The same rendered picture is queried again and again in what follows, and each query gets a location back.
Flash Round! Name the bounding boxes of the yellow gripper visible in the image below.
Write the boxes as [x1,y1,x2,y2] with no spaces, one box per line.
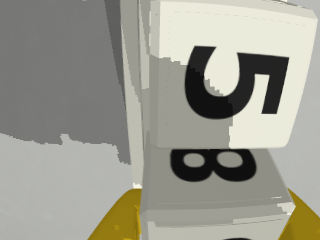
[87,188,320,240]

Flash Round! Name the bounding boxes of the white number cube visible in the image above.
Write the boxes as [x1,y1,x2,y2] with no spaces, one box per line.
[139,130,296,240]
[149,0,318,149]

